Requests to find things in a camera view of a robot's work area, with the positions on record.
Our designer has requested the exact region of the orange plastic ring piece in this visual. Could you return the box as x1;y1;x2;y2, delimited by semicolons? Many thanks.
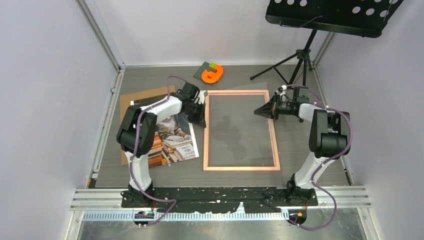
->
201;64;224;85

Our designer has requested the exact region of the black music stand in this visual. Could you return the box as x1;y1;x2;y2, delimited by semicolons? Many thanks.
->
250;0;402;85

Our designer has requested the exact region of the aluminium rail front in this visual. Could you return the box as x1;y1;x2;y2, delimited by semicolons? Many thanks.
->
70;186;372;222

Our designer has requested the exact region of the cat and books photo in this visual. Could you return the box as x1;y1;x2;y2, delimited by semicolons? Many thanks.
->
147;99;200;168

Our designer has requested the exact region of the pink wooden picture frame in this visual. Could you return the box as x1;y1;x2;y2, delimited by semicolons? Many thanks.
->
202;89;281;172

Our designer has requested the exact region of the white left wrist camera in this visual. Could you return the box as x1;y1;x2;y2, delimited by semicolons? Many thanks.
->
197;90;208;105

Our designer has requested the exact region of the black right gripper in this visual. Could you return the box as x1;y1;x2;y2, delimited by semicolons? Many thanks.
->
254;93;294;122

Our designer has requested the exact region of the grey building plate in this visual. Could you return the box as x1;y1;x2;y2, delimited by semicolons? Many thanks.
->
193;62;210;81

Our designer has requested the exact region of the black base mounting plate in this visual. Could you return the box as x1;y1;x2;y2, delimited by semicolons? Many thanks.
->
120;187;318;214

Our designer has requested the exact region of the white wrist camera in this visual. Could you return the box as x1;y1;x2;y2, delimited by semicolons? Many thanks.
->
275;85;288;97
197;90;208;105

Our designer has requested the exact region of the brown cardboard backing board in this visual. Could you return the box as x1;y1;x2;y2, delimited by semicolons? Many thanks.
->
119;86;168;167

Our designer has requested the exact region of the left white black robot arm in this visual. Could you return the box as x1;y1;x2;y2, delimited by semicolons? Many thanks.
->
116;82;207;207

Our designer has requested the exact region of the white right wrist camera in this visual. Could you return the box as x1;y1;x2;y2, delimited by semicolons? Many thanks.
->
275;85;288;97

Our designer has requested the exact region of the green toy brick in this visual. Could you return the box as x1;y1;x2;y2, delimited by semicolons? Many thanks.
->
208;62;217;71

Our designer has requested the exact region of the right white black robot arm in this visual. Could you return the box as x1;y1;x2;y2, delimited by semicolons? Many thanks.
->
253;84;353;205

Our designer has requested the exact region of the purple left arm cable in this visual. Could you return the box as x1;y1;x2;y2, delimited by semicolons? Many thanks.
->
127;75;190;228

